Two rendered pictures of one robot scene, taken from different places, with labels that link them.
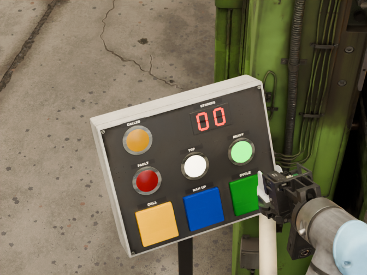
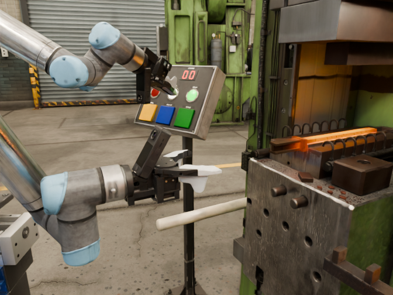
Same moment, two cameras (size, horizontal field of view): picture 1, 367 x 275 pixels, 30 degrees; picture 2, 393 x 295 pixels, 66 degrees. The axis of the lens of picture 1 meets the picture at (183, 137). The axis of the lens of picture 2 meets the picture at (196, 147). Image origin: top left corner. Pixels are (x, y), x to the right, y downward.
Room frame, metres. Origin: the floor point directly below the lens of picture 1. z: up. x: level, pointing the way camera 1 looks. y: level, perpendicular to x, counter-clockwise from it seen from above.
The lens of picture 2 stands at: (0.29, -1.12, 1.23)
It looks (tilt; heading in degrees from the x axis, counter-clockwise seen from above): 17 degrees down; 58
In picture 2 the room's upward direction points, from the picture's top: straight up
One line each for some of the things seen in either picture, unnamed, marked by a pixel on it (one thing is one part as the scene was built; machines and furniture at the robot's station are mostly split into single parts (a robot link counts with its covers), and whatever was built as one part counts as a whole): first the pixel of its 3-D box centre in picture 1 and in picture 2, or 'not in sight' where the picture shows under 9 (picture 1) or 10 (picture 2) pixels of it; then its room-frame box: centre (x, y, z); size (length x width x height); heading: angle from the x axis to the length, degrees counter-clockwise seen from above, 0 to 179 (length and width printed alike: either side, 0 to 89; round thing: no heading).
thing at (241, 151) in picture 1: (241, 151); (192, 95); (0.89, -0.12, 1.09); 0.05 x 0.03 x 0.04; 85
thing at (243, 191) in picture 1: (248, 193); (185, 118); (0.85, -0.13, 1.01); 0.07 x 0.05 x 0.07; 110
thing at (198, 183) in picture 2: not in sight; (199, 179); (0.61, -0.61, 0.98); 0.09 x 0.03 x 0.06; 139
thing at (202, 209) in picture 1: (203, 208); (165, 115); (0.82, -0.04, 1.01); 0.07 x 0.05 x 0.07; 110
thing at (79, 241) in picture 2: not in sight; (76, 232); (0.37, -0.52, 0.88); 0.11 x 0.08 x 0.11; 105
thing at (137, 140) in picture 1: (137, 140); not in sight; (0.87, 0.09, 1.16); 0.05 x 0.03 x 0.04; 85
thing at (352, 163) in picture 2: not in sight; (361, 174); (1.02, -0.74, 0.95); 0.12 x 0.08 x 0.06; 175
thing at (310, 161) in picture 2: not in sight; (341, 145); (1.18, -0.58, 0.96); 0.42 x 0.20 x 0.09; 175
